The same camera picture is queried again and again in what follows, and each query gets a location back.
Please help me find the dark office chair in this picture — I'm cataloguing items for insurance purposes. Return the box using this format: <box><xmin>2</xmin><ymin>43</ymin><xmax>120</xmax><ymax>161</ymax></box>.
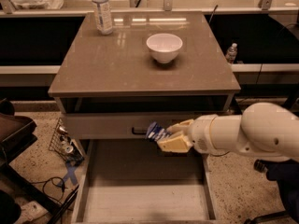
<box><xmin>244</xmin><ymin>160</ymin><xmax>299</xmax><ymax>224</ymax></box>

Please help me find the white ceramic bowl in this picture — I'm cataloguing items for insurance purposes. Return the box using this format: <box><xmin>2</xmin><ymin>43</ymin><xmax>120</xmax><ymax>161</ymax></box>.
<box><xmin>146</xmin><ymin>33</ymin><xmax>183</xmax><ymax>63</ymax></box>

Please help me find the grey drawer cabinet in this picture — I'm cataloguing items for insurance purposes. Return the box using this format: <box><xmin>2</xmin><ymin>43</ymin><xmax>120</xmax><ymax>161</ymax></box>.
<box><xmin>48</xmin><ymin>10</ymin><xmax>242</xmax><ymax>224</ymax></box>

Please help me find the blue tape cross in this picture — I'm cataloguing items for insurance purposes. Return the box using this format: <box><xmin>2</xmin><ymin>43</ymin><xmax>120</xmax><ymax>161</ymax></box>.
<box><xmin>63</xmin><ymin>162</ymin><xmax>78</xmax><ymax>186</ymax></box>

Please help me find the white power strip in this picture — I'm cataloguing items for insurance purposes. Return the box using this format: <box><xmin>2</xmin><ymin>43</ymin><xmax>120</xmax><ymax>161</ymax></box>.
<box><xmin>14</xmin><ymin>201</ymin><xmax>48</xmax><ymax>224</ymax></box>

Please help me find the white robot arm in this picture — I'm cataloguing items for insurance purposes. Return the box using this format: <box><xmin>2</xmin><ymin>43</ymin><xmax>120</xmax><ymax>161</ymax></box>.
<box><xmin>158</xmin><ymin>103</ymin><xmax>299</xmax><ymax>161</ymax></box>

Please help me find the clear plastic water bottle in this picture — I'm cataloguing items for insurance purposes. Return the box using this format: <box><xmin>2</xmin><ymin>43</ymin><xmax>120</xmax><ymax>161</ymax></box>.
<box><xmin>92</xmin><ymin>0</ymin><xmax>113</xmax><ymax>35</ymax></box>

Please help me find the blue rxbar blueberry bar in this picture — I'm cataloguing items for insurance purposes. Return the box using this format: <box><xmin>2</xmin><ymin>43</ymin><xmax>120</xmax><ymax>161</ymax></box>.
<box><xmin>146</xmin><ymin>122</ymin><xmax>171</xmax><ymax>142</ymax></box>

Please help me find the dark brown chair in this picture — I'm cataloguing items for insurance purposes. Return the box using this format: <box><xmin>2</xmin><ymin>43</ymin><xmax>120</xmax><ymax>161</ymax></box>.
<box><xmin>0</xmin><ymin>99</ymin><xmax>59</xmax><ymax>224</ymax></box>

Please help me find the open grey middle drawer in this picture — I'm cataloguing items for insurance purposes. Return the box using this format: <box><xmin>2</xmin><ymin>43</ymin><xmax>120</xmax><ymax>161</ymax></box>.
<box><xmin>71</xmin><ymin>139</ymin><xmax>220</xmax><ymax>224</ymax></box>

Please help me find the small water bottle on floor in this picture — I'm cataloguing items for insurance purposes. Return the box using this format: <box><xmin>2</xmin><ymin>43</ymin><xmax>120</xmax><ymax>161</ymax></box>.
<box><xmin>225</xmin><ymin>43</ymin><xmax>237</xmax><ymax>63</ymax></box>

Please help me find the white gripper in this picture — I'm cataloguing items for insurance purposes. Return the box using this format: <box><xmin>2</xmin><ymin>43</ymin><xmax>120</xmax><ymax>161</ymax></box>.
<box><xmin>157</xmin><ymin>115</ymin><xmax>217</xmax><ymax>154</ymax></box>

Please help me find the closed grey top drawer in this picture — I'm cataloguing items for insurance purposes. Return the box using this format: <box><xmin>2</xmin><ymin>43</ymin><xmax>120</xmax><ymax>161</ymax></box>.
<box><xmin>61</xmin><ymin>112</ymin><xmax>207</xmax><ymax>140</ymax></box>

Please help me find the wire basket with items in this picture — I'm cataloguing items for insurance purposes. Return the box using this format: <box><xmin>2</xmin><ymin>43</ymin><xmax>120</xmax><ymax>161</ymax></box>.
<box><xmin>49</xmin><ymin>119</ymin><xmax>84</xmax><ymax>166</ymax></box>

